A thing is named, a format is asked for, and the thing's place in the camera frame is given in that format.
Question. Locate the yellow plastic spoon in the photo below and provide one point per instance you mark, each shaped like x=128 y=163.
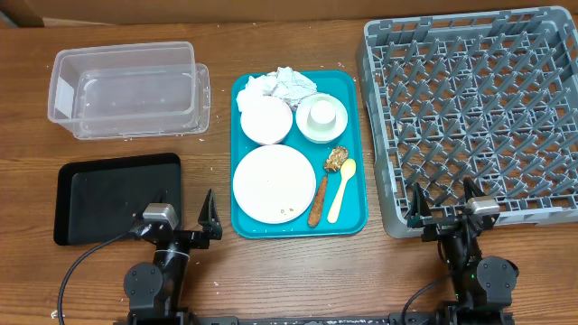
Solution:
x=347 y=171

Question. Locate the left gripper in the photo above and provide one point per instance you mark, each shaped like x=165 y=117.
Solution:
x=210 y=230

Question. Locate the large white plate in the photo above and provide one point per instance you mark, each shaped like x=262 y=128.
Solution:
x=274 y=184

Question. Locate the black tray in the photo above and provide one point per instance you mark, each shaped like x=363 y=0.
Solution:
x=98 y=200

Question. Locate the crumpled white paper napkin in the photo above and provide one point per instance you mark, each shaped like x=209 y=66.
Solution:
x=287 y=84

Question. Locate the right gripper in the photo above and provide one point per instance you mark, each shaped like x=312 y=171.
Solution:
x=436 y=227

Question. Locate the pink white bowl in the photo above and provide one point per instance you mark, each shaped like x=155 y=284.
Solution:
x=267 y=120

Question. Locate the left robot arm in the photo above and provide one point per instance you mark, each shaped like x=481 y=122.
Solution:
x=154 y=289

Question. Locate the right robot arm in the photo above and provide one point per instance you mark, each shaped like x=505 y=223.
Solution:
x=483 y=285

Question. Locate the grey dishwasher rack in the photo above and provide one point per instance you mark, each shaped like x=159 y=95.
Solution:
x=490 y=96

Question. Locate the cream bowl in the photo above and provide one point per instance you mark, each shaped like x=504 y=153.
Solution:
x=301 y=118

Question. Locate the teal serving tray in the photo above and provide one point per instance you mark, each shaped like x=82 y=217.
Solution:
x=354 y=211

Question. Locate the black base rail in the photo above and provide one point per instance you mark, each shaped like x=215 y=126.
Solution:
x=311 y=321

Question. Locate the cream cup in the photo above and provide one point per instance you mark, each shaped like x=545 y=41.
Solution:
x=322 y=116

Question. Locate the clear plastic bin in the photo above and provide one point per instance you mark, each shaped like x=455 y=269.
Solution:
x=130 y=90

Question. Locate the brown crumpled food wrapper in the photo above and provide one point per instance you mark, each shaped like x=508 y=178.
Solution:
x=336 y=159

